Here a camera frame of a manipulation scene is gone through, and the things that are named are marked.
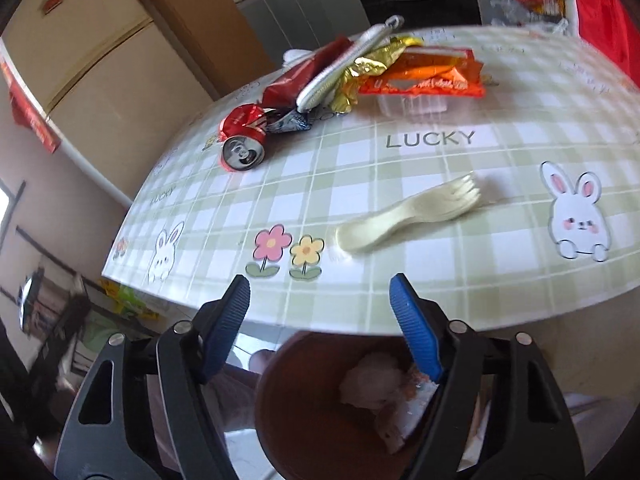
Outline red hanging decoration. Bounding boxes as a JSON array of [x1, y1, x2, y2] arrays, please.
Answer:
[[0, 57, 62, 154]]

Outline cream plastic spork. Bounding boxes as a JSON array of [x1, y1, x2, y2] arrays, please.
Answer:
[[336, 172, 483, 253]]

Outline crumpled white paper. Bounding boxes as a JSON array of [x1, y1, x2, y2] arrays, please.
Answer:
[[340, 352, 436, 453]]

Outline yellow green packets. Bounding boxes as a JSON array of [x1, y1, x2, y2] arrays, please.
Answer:
[[99, 280, 159, 322]]

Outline grey kitchen cabinet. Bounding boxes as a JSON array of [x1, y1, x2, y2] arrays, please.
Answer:
[[235, 0, 372, 56]]

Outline brown bin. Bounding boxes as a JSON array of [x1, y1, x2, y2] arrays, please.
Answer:
[[254, 332, 451, 480]]

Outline silver glitter sponge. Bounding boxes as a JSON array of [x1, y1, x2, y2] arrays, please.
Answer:
[[296, 15, 404, 111]]

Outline crushed red can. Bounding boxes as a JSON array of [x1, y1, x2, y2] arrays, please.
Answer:
[[218, 102, 275, 173]]

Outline red snack wrapper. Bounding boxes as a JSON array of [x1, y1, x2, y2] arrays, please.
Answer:
[[262, 36, 361, 108]]

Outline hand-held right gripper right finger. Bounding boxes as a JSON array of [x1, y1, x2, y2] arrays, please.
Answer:
[[389, 273, 586, 480]]

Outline cream refrigerator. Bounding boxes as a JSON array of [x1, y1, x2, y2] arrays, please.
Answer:
[[0, 0, 221, 208]]

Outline red bag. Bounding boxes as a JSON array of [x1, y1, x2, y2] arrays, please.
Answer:
[[565, 0, 640, 107]]

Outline gold foil wrapper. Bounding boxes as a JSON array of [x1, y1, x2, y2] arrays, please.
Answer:
[[327, 34, 426, 113]]

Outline clear plastic tray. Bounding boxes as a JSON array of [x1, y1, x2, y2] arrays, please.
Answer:
[[376, 94, 448, 116]]

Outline orange snack packet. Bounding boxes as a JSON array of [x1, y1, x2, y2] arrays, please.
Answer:
[[360, 47, 487, 99]]

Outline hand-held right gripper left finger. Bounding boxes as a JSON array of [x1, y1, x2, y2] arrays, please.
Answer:
[[54, 275, 251, 480]]

